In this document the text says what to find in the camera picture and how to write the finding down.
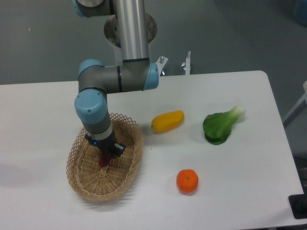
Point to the yellow mango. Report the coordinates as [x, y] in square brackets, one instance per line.
[167, 121]

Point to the purple sweet potato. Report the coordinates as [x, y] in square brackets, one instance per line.
[104, 160]

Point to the orange tangerine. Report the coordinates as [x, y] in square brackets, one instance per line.
[187, 180]

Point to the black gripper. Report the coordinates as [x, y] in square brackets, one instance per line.
[109, 145]

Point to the woven wicker basket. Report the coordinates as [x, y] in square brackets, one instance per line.
[93, 182]

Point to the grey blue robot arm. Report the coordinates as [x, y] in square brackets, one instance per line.
[96, 81]

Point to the black box at table edge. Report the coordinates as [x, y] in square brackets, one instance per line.
[298, 205]

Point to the green bok choy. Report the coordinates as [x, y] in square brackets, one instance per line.
[217, 127]

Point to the white table leg frame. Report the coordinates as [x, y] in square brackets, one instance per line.
[296, 109]

